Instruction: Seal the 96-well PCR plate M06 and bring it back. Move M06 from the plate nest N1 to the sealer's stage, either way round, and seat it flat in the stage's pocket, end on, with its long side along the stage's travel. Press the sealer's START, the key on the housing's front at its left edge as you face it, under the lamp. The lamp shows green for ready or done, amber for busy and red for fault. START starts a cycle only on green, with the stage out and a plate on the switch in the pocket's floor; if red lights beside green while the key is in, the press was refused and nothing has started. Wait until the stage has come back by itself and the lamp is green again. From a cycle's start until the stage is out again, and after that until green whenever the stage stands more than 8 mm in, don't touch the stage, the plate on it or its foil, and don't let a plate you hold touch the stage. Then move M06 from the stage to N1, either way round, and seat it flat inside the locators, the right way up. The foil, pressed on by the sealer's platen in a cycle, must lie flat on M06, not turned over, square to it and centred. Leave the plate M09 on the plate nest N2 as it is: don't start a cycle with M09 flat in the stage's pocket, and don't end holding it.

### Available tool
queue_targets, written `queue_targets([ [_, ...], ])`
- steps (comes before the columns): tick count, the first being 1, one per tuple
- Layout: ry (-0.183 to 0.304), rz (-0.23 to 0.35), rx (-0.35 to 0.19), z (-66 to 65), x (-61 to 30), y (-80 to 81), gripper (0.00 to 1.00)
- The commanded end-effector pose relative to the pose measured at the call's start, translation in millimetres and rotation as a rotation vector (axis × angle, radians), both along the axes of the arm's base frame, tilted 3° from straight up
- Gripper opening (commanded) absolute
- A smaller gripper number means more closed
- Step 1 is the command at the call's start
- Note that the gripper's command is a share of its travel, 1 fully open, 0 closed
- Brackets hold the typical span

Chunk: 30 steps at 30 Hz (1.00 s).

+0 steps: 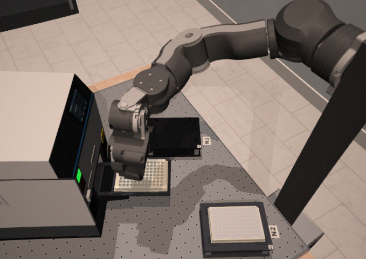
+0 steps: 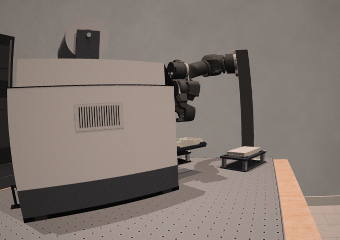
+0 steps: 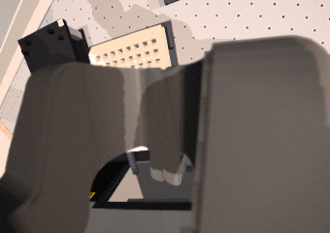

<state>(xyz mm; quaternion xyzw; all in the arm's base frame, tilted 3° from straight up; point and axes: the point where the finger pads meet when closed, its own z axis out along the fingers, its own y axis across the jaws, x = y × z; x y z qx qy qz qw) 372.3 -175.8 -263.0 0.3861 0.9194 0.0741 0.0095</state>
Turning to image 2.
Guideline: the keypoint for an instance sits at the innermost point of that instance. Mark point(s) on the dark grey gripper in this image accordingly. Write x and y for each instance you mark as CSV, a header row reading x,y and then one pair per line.
x,y
184,91

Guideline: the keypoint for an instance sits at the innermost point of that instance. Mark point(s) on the cream well plate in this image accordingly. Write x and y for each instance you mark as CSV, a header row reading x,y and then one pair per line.
x,y
243,151

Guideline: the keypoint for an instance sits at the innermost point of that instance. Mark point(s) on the beige well plate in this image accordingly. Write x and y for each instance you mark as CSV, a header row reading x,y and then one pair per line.
x,y
183,142

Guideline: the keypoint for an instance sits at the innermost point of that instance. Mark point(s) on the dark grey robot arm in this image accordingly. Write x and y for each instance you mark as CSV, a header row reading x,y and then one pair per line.
x,y
210,65

